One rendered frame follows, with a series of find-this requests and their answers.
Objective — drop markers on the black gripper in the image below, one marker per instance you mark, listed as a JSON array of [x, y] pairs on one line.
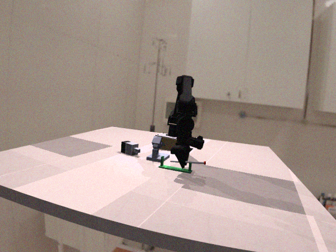
[[180, 149]]

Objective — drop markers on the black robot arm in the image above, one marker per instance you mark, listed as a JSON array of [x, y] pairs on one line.
[[185, 109]]

